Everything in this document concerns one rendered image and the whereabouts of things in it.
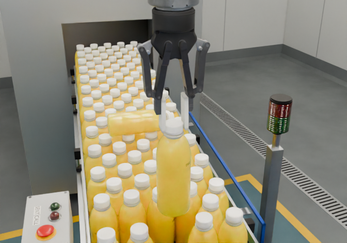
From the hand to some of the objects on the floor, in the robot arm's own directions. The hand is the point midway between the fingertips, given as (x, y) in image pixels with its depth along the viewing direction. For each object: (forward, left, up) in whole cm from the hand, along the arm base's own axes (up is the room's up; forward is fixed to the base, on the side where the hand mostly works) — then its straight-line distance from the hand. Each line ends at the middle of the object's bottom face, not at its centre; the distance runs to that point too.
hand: (173, 113), depth 80 cm
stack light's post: (+49, +22, -134) cm, 145 cm away
